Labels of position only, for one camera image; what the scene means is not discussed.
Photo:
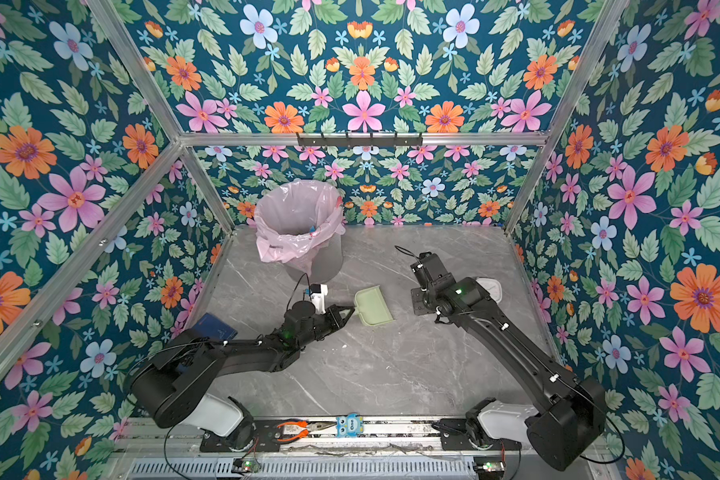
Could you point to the black wall hook rail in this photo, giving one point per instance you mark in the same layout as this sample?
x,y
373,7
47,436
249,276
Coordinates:
x,y
347,140

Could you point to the pink plastic bin liner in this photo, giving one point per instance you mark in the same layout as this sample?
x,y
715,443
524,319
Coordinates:
x,y
293,219

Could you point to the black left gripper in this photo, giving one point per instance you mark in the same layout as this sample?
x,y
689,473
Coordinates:
x,y
332,312

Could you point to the orange handled pliers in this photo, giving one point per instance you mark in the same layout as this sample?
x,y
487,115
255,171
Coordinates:
x,y
291,431

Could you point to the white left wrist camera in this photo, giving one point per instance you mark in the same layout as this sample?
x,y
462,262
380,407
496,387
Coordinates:
x,y
317,296

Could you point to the light green dustpan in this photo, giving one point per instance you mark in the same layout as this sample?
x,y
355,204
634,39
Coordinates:
x,y
371,307

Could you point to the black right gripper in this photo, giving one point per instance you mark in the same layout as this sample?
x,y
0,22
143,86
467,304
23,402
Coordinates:
x,y
416,302

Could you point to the blue book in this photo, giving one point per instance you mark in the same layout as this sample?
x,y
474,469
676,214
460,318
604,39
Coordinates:
x,y
211,326

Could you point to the metal mesh trash bin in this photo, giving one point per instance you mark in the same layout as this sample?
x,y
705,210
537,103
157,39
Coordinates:
x,y
328,260

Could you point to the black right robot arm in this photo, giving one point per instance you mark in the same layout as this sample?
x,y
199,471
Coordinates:
x,y
565,414

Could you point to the blue owl figurine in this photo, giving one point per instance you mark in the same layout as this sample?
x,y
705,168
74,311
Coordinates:
x,y
349,426

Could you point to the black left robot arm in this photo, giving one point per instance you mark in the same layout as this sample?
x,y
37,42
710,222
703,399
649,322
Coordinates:
x,y
173,386

